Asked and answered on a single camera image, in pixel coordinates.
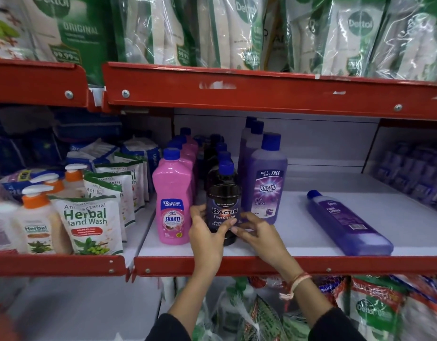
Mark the row of green white pouches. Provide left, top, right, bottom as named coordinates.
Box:
left=21, top=0, right=437, bottom=86

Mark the pile of dark blue packets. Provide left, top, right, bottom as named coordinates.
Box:
left=0, top=106, right=124, bottom=176

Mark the stack of purple packets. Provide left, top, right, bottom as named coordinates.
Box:
left=372, top=140, right=437, bottom=218

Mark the person's right hand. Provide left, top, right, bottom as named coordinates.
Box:
left=231, top=211, right=305, bottom=283

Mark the pile of netted green packs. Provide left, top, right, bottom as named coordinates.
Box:
left=189, top=276, right=313, bottom=341

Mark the person's left hand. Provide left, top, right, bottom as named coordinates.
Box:
left=188, top=204, right=237, bottom=278

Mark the red white thread wristband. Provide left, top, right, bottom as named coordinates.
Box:
left=278, top=272, right=313, bottom=302

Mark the pink cleaner bottle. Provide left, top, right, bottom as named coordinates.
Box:
left=168, top=140, right=196, bottom=210
left=180, top=127, right=199, bottom=157
left=152, top=148, right=192, bottom=246
left=173, top=134, right=199, bottom=196

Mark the person's left forearm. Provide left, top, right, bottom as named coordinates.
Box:
left=145, top=268, right=226, bottom=341

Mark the white orange pump bottle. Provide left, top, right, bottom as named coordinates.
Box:
left=13, top=184, right=73, bottom=255
left=64, top=163, right=88, bottom=200
left=42, top=173, right=68, bottom=196

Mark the white plastic bottle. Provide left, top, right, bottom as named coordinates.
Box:
left=0, top=202, right=28, bottom=255

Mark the purple floor cleaner bottle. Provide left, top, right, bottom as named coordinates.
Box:
left=306, top=190, right=394, bottom=257
left=239, top=116, right=257, bottom=167
left=249, top=132, right=289, bottom=225
left=239, top=120, right=265, bottom=181

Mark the dark floor cleaner bottle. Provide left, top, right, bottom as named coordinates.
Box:
left=205, top=160, right=243, bottom=247
left=204, top=143, right=229, bottom=181
left=206, top=151, right=233, bottom=190
left=203, top=134, right=224, bottom=164

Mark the white packet with red crosses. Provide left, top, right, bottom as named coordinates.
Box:
left=0, top=0, right=36, bottom=61

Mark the person's right forearm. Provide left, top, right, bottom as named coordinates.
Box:
left=281, top=271, right=368, bottom=341

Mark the pile of green wrapped pouches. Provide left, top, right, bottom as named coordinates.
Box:
left=348, top=275, right=437, bottom=341

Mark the blue yellow packet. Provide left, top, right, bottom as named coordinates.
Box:
left=0, top=168, right=60, bottom=202

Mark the white green hand wash pouch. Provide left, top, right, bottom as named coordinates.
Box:
left=94, top=162, right=138, bottom=224
left=49, top=195, right=124, bottom=256
left=113, top=152, right=150, bottom=203
left=82, top=171, right=129, bottom=242

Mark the white blue refill pouch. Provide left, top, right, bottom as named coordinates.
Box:
left=67, top=139, right=120, bottom=171
left=120, top=138, right=163, bottom=193

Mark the red metal shelf rail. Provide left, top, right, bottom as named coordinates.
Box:
left=102, top=62, right=437, bottom=122
left=0, top=252, right=127, bottom=278
left=0, top=58, right=90, bottom=110
left=133, top=255, right=437, bottom=278

